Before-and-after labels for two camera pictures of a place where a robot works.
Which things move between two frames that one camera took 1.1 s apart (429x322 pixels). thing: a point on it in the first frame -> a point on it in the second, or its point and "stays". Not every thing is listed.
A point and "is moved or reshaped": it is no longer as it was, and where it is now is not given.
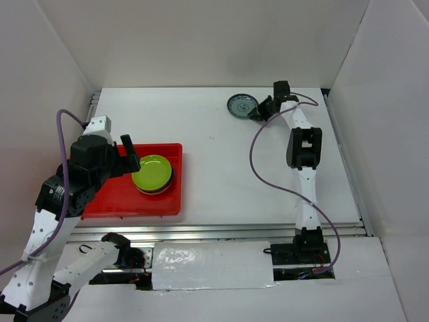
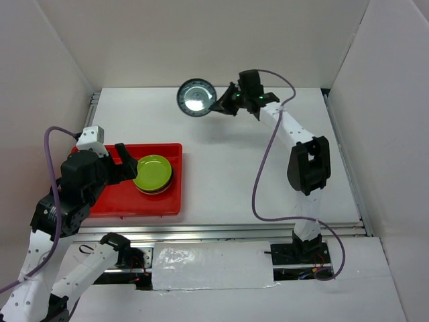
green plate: [154, 173] stays
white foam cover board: [181, 265] stays
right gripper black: [261, 115] -> [223, 104]
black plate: [159, 191] stays
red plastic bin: [120, 197] stays
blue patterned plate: [241, 104] is moved or reshaped
